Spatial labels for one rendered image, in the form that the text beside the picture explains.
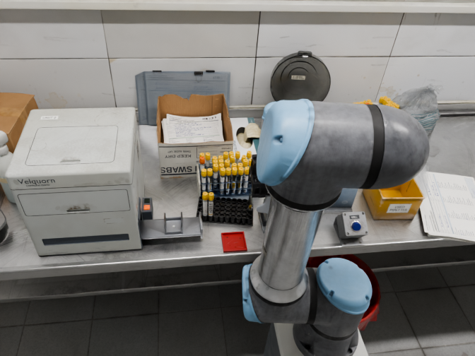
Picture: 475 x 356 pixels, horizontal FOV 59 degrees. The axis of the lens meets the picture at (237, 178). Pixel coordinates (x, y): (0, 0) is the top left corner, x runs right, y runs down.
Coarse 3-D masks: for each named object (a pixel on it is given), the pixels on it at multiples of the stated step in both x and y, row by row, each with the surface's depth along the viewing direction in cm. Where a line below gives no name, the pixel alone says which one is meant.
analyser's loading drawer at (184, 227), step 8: (200, 216) 120; (144, 224) 119; (152, 224) 119; (160, 224) 120; (168, 224) 120; (176, 224) 120; (184, 224) 120; (192, 224) 120; (200, 224) 118; (144, 232) 117; (152, 232) 117; (160, 232) 117; (168, 232) 116; (176, 232) 117; (184, 232) 118; (192, 232) 118; (200, 232) 118
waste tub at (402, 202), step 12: (372, 192) 132; (384, 192) 140; (396, 192) 140; (408, 192) 135; (420, 192) 128; (372, 204) 132; (384, 204) 127; (396, 204) 127; (408, 204) 127; (420, 204) 128; (384, 216) 130; (396, 216) 131; (408, 216) 131
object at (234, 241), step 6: (222, 234) 122; (228, 234) 123; (234, 234) 123; (240, 234) 124; (222, 240) 121; (228, 240) 122; (234, 240) 122; (240, 240) 122; (228, 246) 120; (234, 246) 120; (240, 246) 120; (246, 246) 120
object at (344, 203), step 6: (342, 192) 129; (348, 192) 129; (354, 192) 129; (342, 198) 130; (348, 198) 131; (354, 198) 131; (336, 204) 132; (342, 204) 132; (348, 204) 132; (324, 210) 132; (330, 210) 132; (336, 210) 132; (342, 210) 132; (348, 210) 132
